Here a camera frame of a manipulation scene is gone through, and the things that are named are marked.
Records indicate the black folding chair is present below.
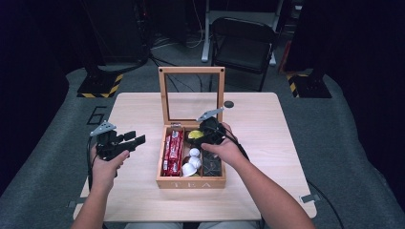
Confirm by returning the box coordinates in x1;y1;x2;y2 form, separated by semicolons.
210;16;278;93

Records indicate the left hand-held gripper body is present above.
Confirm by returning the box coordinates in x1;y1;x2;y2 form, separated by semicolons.
90;120;135;162

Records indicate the grey table bracket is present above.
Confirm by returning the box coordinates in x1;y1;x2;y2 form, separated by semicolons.
66;197;88;210
299;193;321;204

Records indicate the person's left hand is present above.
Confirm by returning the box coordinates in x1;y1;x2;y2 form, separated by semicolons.
90;147;131;192

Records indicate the hand-held gripper cable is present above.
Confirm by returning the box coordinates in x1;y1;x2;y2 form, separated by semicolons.
223;128;346;229
86;136;97;193

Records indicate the left hand-held gripper cable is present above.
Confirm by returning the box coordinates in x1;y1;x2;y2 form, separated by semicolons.
86;136;97;193

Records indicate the dark packet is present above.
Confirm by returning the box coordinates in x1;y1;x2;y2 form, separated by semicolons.
202;149;224;177

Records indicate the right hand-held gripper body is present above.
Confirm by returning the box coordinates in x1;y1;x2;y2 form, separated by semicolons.
196;107;227;146

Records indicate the white metal desk frame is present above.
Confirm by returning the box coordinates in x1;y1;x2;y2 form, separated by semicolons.
201;0;285;67

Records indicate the person's right hand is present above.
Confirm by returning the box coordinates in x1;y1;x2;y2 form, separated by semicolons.
201;122;246;168

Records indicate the red stick packet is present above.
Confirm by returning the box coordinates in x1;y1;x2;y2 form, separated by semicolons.
161;135;173;173
167;158;181;177
170;130;184;162

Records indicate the black cabinet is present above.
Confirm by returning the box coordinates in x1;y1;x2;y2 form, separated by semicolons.
81;0;151;66

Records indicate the black stand base striped edge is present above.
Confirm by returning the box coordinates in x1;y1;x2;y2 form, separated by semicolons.
286;72;332;99
76;68;125;99

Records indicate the dark curtain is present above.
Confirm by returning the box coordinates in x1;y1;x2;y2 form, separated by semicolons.
0;0;96;195
294;0;405;179

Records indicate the right hand-held gripper cable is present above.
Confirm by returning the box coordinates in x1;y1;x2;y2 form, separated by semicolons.
223;128;346;229

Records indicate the bamboo box with glass lid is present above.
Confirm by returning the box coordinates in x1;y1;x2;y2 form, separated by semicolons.
156;66;227;190

